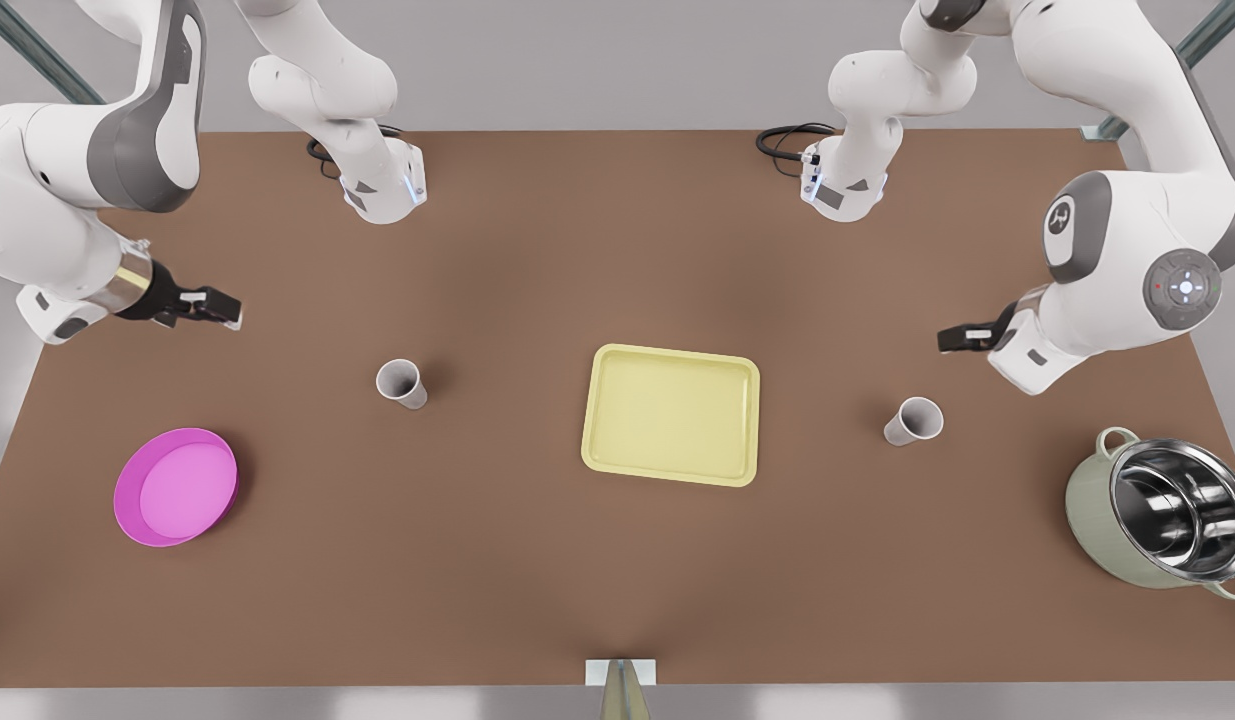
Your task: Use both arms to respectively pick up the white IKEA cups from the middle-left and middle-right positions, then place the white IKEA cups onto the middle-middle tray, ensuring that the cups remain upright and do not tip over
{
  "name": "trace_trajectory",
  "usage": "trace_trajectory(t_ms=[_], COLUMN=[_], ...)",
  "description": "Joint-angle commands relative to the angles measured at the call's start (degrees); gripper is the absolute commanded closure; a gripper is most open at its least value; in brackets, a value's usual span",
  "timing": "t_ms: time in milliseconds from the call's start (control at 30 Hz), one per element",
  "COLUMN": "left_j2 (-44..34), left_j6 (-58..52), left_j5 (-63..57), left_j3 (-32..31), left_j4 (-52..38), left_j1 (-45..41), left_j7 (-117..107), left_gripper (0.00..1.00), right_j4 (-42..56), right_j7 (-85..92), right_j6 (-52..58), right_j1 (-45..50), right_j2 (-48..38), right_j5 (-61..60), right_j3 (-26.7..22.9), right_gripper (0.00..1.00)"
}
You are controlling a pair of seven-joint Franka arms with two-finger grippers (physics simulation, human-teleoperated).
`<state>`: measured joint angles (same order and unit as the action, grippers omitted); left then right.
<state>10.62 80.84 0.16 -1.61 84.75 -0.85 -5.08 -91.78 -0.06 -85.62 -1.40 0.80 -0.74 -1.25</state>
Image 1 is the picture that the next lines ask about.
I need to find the white IKEA cup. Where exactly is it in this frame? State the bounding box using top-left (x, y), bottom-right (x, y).
top-left (375, 359), bottom-right (429, 411)
top-left (883, 396), bottom-right (945, 448)

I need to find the pale yellow rectangular tray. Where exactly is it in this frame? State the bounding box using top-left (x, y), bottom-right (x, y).
top-left (580, 343), bottom-right (762, 489)

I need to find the pink round bowl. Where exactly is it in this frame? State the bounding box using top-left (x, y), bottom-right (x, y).
top-left (113, 427), bottom-right (240, 549)

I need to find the green pot with steel inside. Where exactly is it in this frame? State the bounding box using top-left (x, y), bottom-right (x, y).
top-left (1064, 426), bottom-right (1235, 602)

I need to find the black cable loop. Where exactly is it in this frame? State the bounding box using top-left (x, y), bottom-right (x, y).
top-left (306, 124), bottom-right (405, 182)
top-left (756, 123), bottom-right (840, 181)

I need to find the silver frame post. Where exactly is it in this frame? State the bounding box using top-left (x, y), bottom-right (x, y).
top-left (585, 657), bottom-right (658, 720)
top-left (1080, 0), bottom-right (1235, 142)
top-left (0, 0), bottom-right (106, 107)

